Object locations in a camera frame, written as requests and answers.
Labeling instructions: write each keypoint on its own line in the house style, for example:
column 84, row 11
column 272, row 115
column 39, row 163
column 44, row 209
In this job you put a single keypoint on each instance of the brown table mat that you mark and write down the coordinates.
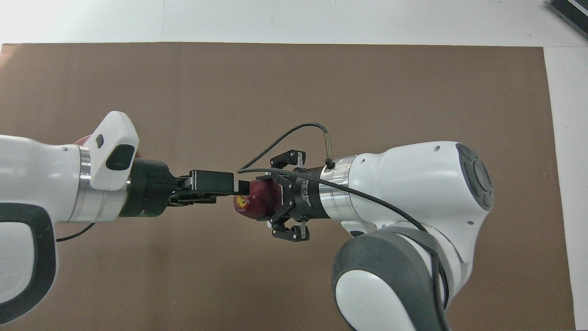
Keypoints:
column 229, row 92

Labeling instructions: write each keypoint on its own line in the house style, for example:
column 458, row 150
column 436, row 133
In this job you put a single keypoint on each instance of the pink plate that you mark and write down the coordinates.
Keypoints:
column 82, row 139

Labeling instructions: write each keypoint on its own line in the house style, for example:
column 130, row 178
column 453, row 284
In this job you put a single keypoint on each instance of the dark red apple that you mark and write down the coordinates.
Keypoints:
column 259, row 200

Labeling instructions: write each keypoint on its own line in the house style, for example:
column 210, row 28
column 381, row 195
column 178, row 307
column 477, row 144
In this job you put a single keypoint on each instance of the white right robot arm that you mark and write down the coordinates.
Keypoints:
column 413, row 193

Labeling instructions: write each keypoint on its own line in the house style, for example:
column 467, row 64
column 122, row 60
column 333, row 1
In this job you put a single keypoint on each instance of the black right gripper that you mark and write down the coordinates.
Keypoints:
column 308, row 198

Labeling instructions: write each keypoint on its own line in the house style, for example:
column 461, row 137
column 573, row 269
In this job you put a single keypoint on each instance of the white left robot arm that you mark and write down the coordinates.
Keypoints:
column 32, row 174

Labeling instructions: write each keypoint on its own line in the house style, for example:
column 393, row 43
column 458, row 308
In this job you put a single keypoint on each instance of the dark ribbed device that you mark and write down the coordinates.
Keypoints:
column 572, row 14

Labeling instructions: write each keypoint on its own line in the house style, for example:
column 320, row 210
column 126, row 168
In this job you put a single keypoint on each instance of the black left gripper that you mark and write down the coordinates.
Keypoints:
column 151, row 188

